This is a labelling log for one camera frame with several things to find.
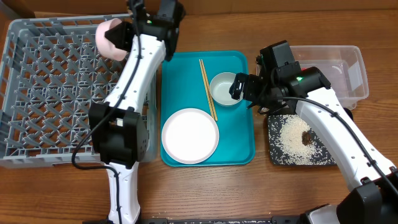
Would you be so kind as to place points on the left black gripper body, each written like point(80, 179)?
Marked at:
point(125, 42)

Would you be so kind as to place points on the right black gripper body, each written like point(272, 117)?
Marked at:
point(245, 88)

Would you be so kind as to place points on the pink small bowl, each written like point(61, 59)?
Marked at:
point(104, 46)

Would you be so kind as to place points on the grey-green bowl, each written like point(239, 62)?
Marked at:
point(219, 88)

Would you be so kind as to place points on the white rice grains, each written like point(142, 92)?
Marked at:
point(292, 140)

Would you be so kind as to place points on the brown mushroom piece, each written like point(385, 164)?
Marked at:
point(307, 138)

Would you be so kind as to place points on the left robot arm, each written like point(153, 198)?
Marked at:
point(120, 135)

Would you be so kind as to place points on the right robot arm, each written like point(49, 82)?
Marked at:
point(371, 178)

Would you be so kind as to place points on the black waste tray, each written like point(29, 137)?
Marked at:
point(273, 152)

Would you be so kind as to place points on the clear plastic waste bin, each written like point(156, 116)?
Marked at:
point(342, 65)

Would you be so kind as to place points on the left wooden chopstick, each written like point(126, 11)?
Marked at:
point(205, 82)

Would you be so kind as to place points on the teal serving tray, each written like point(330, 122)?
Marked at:
point(182, 87)

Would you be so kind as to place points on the grey plastic dish rack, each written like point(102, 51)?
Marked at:
point(51, 72)

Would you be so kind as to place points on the large pink plate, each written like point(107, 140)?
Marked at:
point(190, 136)

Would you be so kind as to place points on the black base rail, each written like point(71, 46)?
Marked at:
point(273, 220)

